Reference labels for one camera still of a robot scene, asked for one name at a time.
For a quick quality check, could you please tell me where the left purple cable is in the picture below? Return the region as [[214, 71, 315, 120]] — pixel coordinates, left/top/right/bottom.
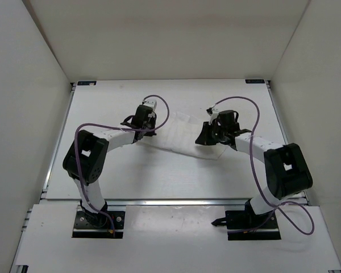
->
[[74, 95, 171, 237]]

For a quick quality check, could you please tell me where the blue table label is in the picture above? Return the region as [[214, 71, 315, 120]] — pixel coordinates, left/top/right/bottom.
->
[[245, 79, 265, 84], [77, 81, 97, 86]]

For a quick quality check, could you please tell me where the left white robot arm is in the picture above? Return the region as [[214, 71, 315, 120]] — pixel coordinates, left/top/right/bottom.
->
[[63, 100, 157, 227]]

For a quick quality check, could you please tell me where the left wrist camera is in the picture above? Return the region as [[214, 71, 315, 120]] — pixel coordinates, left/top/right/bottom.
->
[[142, 98, 157, 111]]

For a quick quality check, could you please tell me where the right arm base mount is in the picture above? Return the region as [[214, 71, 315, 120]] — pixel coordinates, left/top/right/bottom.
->
[[211, 201, 281, 241]]

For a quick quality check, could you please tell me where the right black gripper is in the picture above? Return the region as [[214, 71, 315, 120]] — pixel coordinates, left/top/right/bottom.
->
[[196, 122, 227, 146]]

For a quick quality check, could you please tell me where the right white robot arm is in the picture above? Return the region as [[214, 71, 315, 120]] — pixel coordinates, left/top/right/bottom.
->
[[195, 108, 313, 228]]

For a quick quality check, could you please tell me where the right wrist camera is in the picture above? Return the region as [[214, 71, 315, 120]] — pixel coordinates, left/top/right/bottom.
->
[[206, 105, 219, 124]]

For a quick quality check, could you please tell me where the white pleated skirt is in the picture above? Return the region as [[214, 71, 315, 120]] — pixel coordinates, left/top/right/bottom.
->
[[138, 112, 226, 160]]

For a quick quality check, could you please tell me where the left blue table label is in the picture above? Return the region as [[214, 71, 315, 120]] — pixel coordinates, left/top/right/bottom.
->
[[77, 81, 97, 86]]

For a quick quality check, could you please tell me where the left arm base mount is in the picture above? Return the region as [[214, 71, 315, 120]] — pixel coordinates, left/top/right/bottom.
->
[[72, 205, 126, 239]]

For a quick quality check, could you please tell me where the right blue table label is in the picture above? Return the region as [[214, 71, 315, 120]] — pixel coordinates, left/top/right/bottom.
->
[[245, 79, 265, 84]]

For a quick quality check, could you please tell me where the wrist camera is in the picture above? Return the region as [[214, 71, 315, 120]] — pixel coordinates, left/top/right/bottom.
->
[[142, 98, 157, 111], [206, 105, 219, 124]]

